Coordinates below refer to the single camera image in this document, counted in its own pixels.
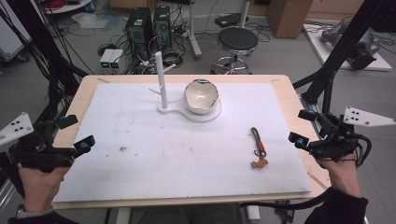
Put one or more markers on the white round table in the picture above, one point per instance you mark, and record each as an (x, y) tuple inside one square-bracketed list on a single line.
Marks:
[(68, 6)]

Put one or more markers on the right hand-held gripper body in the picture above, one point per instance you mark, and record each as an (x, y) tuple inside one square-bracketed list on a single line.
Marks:
[(337, 143)]

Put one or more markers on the black computer tower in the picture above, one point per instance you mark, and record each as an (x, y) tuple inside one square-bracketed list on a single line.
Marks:
[(162, 26), (138, 29)]

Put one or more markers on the white floor board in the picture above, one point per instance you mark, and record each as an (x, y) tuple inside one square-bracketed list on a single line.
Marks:
[(317, 46)]

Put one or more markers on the black round stool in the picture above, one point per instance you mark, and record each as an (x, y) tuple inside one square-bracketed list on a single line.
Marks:
[(237, 39)]

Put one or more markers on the clear plastic bag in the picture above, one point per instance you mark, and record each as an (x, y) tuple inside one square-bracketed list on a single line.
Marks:
[(93, 21)]

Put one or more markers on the flat black floor device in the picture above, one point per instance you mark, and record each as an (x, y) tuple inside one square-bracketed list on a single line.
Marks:
[(230, 20)]

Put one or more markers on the white key stand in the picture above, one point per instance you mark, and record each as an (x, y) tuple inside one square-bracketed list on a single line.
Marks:
[(162, 81)]

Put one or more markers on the person's left hand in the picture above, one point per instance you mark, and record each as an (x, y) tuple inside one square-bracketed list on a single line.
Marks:
[(39, 186)]

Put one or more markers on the person's right hand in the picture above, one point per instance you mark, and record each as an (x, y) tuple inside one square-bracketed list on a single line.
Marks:
[(342, 175)]

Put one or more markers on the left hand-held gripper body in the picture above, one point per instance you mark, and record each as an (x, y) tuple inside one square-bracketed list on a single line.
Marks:
[(37, 155)]

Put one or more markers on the black metal frame stand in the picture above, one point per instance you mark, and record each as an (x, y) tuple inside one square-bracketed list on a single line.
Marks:
[(345, 46), (37, 46)]

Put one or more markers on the white power supply box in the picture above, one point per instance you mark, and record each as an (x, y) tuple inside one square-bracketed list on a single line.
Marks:
[(106, 59), (117, 59)]

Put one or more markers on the white foam mat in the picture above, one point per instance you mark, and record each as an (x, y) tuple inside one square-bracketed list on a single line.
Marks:
[(186, 161)]

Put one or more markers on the grey robot device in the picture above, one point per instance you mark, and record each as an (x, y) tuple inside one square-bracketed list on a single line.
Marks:
[(358, 46)]

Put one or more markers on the white table leg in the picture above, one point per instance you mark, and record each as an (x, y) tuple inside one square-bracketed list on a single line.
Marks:
[(193, 31)]

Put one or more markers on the white ceramic bowl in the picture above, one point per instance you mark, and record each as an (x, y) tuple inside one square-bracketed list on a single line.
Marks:
[(199, 98)]

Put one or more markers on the brown cardboard box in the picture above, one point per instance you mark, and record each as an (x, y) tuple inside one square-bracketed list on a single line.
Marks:
[(288, 17)]

